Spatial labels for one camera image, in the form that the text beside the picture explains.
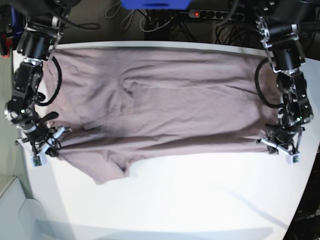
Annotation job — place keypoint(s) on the grey side table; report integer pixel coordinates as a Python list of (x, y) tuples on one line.
[(22, 218)]

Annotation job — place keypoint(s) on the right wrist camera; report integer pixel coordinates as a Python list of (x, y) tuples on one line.
[(38, 160)]

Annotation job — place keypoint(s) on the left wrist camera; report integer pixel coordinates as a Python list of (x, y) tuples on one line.
[(293, 158)]

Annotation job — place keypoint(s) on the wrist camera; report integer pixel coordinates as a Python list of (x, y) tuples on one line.
[(38, 160), (293, 158)]

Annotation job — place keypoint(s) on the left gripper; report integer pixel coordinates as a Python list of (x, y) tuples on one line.
[(280, 139)]

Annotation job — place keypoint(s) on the blue box at top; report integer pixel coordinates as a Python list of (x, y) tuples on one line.
[(155, 4)]

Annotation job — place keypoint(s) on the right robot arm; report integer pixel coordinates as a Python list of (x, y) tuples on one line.
[(37, 28)]

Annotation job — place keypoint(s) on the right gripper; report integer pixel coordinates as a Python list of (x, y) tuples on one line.
[(43, 140)]

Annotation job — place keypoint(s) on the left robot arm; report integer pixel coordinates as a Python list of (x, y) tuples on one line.
[(279, 24)]

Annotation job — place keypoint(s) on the black power strip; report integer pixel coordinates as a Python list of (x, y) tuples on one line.
[(215, 15)]

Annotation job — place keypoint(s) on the mauve t-shirt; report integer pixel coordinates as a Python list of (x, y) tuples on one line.
[(124, 105)]

